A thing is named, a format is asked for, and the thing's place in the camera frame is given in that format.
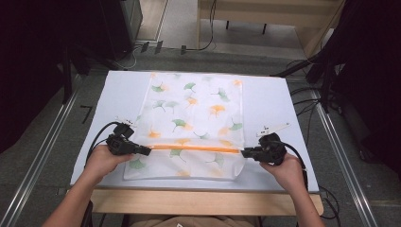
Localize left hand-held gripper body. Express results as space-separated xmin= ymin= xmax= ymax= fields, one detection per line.
xmin=105 ymin=116 xmax=142 ymax=156

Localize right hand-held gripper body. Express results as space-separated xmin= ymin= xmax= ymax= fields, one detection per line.
xmin=251 ymin=122 xmax=291 ymax=166

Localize white leaf-print zipper bag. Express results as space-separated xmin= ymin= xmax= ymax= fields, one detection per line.
xmin=123 ymin=71 xmax=248 ymax=182

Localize person's left hand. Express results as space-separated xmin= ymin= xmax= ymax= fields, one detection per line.
xmin=83 ymin=144 xmax=136 ymax=184

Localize person's right hand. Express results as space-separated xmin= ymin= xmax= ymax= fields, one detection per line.
xmin=259 ymin=152 xmax=306 ymax=194

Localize wooden table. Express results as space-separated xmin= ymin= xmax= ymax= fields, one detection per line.
xmin=69 ymin=69 xmax=325 ymax=218

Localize black stand leg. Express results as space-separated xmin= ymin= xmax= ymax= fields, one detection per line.
xmin=270 ymin=54 xmax=320 ymax=79

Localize black cabinet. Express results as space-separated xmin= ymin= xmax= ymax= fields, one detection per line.
xmin=94 ymin=0 xmax=144 ymax=62

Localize black curtain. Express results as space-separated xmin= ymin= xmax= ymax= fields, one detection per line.
xmin=310 ymin=0 xmax=401 ymax=181
xmin=0 ymin=0 xmax=110 ymax=155

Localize light wooden bench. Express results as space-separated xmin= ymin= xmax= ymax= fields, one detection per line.
xmin=196 ymin=0 xmax=346 ymax=59

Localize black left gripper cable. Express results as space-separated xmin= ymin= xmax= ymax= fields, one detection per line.
xmin=84 ymin=121 xmax=122 ymax=168

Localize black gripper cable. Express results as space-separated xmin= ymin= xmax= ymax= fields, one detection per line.
xmin=84 ymin=121 xmax=122 ymax=168
xmin=277 ymin=140 xmax=309 ymax=192

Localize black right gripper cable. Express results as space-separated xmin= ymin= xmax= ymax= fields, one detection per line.
xmin=277 ymin=140 xmax=309 ymax=192

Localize black floor cables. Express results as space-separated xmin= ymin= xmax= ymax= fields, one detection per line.
xmin=286 ymin=58 xmax=321 ymax=146

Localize metal floor rail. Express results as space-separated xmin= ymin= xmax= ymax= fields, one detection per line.
xmin=309 ymin=88 xmax=380 ymax=227
xmin=0 ymin=73 xmax=83 ymax=227

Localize black looped floor cable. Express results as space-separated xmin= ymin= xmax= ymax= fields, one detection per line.
xmin=317 ymin=184 xmax=342 ymax=221

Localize black cable with plug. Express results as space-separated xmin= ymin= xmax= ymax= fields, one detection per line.
xmin=180 ymin=0 xmax=219 ymax=55

